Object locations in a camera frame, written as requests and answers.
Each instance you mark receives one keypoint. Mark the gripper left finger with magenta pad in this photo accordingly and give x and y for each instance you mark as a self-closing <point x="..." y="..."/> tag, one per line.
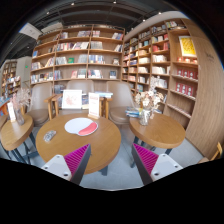
<point x="70" y="167"/>

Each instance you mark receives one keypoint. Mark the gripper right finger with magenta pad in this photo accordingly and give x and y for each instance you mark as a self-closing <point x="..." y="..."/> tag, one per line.
<point x="152" y="166"/>

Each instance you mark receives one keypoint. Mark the white and red mouse pad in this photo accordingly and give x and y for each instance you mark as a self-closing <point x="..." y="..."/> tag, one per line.
<point x="81" y="126"/>

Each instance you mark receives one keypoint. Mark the round wooden centre table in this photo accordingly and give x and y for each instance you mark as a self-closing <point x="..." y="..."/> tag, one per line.
<point x="105" y="141"/>

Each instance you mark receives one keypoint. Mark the round wooden table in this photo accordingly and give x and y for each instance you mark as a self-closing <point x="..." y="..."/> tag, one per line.
<point x="13" y="135"/>
<point x="161" y="132"/>
<point x="105" y="141"/>

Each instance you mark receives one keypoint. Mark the round wooden right table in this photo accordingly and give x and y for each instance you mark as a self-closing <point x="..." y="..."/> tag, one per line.
<point x="161" y="132"/>

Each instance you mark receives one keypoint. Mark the stack of books on chair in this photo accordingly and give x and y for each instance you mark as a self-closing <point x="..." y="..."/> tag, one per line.
<point x="133" y="112"/>

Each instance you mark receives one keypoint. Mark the white picture display board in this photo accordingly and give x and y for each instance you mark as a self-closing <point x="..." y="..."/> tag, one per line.
<point x="72" y="99"/>

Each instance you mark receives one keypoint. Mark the glass vase with dried flowers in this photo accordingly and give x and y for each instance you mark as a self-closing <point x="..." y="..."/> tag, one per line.
<point x="148" y="102"/>

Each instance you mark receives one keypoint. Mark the round wooden left table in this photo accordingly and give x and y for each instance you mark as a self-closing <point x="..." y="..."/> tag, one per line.
<point x="13" y="135"/>

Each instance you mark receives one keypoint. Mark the white standing sign card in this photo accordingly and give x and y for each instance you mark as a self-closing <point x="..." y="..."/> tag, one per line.
<point x="94" y="105"/>

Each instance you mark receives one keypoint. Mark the small wooden display table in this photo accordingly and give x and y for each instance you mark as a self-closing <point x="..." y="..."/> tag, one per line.
<point x="53" y="108"/>

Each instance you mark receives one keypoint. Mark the beige chair left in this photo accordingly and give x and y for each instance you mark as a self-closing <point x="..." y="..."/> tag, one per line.
<point x="39" y="103"/>

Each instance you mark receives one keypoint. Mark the beige chair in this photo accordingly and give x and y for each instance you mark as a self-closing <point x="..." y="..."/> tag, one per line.
<point x="85" y="86"/>
<point x="121" y="100"/>
<point x="39" y="103"/>

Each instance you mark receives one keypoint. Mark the beige chair right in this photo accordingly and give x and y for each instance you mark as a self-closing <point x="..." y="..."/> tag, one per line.
<point x="121" y="100"/>

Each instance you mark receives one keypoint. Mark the beige chair middle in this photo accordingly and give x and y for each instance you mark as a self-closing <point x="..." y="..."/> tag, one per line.
<point x="85" y="86"/>

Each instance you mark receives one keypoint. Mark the left vase with dried flowers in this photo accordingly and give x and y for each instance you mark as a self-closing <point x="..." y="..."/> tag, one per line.
<point x="20" y="99"/>

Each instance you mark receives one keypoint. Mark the white menu card left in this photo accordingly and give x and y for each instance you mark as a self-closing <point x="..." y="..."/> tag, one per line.
<point x="11" y="112"/>

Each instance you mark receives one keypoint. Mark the distant wooden bookshelf left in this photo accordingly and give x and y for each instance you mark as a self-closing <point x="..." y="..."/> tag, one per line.
<point x="10" y="81"/>

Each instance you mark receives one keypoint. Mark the large wooden bookshelf right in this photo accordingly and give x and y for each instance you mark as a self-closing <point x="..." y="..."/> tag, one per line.
<point x="193" y="87"/>

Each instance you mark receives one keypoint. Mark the large wooden bookshelf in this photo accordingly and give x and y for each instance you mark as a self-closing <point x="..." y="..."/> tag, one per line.
<point x="79" y="52"/>
<point x="193" y="87"/>

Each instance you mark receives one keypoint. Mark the large wooden bookshelf centre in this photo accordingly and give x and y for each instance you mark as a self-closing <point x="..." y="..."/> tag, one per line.
<point x="79" y="52"/>

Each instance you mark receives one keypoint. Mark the yellow poster on shelf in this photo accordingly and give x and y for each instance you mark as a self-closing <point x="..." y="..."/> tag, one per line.
<point x="187" y="46"/>

